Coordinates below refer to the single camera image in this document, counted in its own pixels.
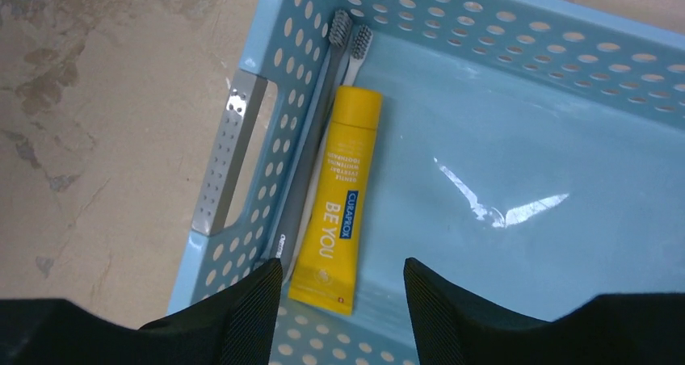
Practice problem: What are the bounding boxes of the grey toothbrush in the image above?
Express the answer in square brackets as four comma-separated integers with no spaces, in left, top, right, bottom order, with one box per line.
[270,9,353,273]

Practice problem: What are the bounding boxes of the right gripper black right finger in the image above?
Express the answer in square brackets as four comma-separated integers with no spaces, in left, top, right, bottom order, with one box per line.
[403,258,684,364]

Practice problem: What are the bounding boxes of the light blue perforated basket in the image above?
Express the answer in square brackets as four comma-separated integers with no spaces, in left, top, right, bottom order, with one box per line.
[168,0,684,364]

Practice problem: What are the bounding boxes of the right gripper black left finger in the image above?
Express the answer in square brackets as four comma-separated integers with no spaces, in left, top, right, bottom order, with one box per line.
[1,258,283,364]

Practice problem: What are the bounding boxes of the yellow toothpaste tube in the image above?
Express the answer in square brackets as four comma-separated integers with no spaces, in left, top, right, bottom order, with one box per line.
[288,86,382,316]

